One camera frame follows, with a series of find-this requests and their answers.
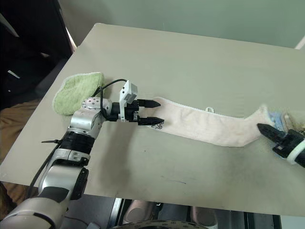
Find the green terry towel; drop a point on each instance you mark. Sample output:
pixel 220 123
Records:
pixel 76 93

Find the pale pink terry towel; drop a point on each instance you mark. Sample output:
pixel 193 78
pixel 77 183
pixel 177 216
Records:
pixel 214 128

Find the black zip tie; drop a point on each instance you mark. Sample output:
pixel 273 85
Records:
pixel 51 141

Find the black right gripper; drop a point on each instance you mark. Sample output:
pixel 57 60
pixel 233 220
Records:
pixel 289 143

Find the rounded pinkish grey shape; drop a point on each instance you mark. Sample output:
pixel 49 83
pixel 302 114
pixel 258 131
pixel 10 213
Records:
pixel 205 215
pixel 138 211

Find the black office chair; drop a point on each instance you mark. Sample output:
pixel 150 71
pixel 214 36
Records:
pixel 23 47

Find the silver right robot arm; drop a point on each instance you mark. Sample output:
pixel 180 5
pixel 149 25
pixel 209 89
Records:
pixel 301 159

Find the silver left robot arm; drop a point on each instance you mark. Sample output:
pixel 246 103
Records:
pixel 83 121

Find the small blue white item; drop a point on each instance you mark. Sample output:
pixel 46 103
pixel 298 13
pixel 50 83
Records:
pixel 276 120

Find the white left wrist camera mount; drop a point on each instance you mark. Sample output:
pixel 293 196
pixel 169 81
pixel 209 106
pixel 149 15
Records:
pixel 125 91

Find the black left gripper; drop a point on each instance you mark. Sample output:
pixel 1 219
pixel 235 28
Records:
pixel 132 112

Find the white corner trim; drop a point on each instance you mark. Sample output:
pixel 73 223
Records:
pixel 300 43

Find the silver black table frame bar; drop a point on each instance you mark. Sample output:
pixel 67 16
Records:
pixel 262 220
pixel 116 212

